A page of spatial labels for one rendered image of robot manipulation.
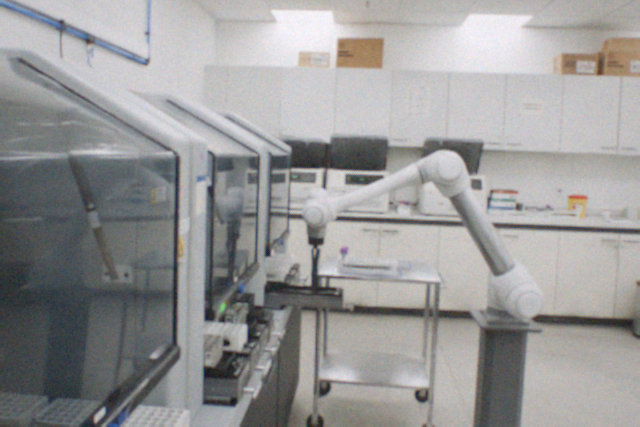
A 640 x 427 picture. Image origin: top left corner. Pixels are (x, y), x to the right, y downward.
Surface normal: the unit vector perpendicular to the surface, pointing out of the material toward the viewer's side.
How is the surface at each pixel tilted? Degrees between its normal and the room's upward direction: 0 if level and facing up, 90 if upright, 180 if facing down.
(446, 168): 85
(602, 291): 90
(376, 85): 90
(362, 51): 90
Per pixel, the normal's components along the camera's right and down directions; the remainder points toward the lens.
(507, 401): -0.07, 0.05
